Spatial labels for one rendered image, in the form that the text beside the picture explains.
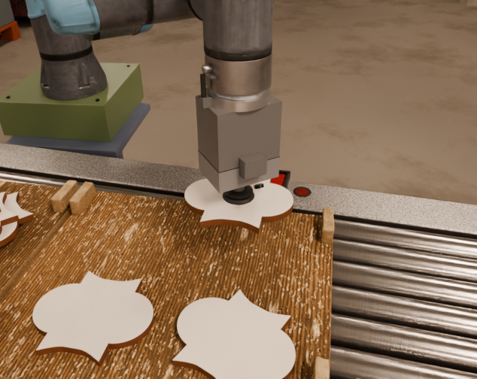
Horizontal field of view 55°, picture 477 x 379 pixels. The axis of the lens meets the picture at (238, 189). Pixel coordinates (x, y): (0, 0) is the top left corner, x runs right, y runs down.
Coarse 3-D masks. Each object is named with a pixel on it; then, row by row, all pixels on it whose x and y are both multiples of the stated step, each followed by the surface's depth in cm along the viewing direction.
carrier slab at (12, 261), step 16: (0, 192) 78; (16, 192) 78; (32, 192) 78; (48, 192) 78; (32, 208) 74; (48, 208) 74; (32, 224) 71; (48, 224) 71; (16, 240) 68; (32, 240) 68; (48, 240) 69; (0, 256) 65; (16, 256) 65; (32, 256) 66; (0, 272) 62; (16, 272) 62; (0, 288) 60
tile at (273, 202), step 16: (192, 192) 62; (208, 192) 62; (256, 192) 62; (272, 192) 62; (288, 192) 62; (192, 208) 60; (208, 208) 59; (224, 208) 59; (240, 208) 59; (256, 208) 59; (272, 208) 59; (288, 208) 59; (208, 224) 58; (224, 224) 58; (240, 224) 58; (256, 224) 57
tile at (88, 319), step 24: (72, 288) 58; (96, 288) 58; (120, 288) 58; (48, 312) 55; (72, 312) 55; (96, 312) 55; (120, 312) 55; (144, 312) 55; (48, 336) 52; (72, 336) 52; (96, 336) 52; (120, 336) 52; (144, 336) 53; (96, 360) 50
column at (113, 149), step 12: (144, 108) 122; (132, 120) 116; (120, 132) 111; (132, 132) 113; (24, 144) 106; (36, 144) 106; (48, 144) 106; (60, 144) 106; (72, 144) 106; (84, 144) 106; (96, 144) 106; (108, 144) 106; (120, 144) 106; (108, 156) 104; (120, 156) 120
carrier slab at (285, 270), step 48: (96, 192) 78; (96, 240) 68; (144, 240) 68; (192, 240) 68; (240, 240) 68; (288, 240) 68; (48, 288) 60; (144, 288) 60; (192, 288) 60; (240, 288) 60; (288, 288) 60; (0, 336) 53
